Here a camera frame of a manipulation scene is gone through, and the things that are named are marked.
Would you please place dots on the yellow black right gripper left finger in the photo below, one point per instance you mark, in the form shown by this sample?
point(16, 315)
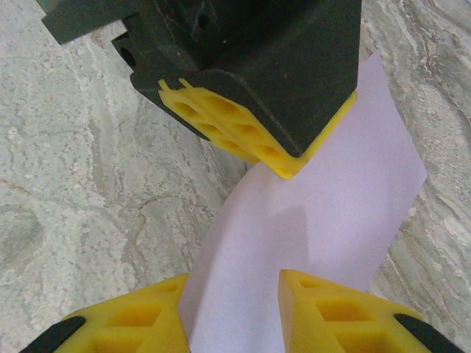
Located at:
point(140, 331)

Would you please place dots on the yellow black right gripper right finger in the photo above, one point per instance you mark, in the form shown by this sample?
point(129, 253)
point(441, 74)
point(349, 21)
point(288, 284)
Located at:
point(349, 323)

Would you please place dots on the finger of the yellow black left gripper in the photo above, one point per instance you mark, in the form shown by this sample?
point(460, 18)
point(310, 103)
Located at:
point(191, 110)
point(312, 110)

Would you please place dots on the lilac paper sheet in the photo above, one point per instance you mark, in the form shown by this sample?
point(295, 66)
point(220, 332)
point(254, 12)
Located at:
point(294, 228)

